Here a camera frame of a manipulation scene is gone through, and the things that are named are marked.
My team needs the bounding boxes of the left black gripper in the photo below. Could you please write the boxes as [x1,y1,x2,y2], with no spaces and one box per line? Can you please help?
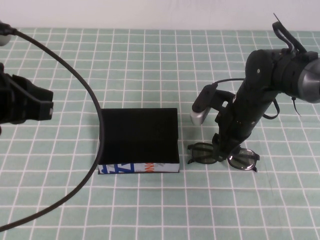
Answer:
[0,62,54,125]

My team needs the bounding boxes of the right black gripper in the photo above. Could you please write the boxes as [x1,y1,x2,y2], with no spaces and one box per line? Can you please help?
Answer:
[211,94,274,164]

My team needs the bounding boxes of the black framed glasses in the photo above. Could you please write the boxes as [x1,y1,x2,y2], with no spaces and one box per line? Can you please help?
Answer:
[186,141,261,174]

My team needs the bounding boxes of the black printed glasses case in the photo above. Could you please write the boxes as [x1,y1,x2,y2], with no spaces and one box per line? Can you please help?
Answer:
[97,107,181,175]

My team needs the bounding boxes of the green white checkered tablecloth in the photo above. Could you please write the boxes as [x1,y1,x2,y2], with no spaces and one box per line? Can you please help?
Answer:
[0,26,320,240]

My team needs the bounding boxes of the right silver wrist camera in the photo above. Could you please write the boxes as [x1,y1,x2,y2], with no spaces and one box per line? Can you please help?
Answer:
[190,83,237,126]

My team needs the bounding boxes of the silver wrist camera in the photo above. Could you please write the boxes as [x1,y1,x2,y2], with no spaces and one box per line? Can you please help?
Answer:
[0,21,13,47]
[190,83,237,126]

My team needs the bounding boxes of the right black camera cable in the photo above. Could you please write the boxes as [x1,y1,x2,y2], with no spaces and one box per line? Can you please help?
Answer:
[212,21,308,120]

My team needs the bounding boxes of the black camera cable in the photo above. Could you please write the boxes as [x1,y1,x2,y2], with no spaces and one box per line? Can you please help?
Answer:
[0,24,106,232]
[212,21,308,120]

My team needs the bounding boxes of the left black camera cable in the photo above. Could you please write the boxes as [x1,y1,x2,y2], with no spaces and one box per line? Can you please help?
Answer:
[0,24,106,232]

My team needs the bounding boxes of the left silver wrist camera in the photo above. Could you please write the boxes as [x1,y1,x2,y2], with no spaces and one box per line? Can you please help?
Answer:
[0,21,13,47]

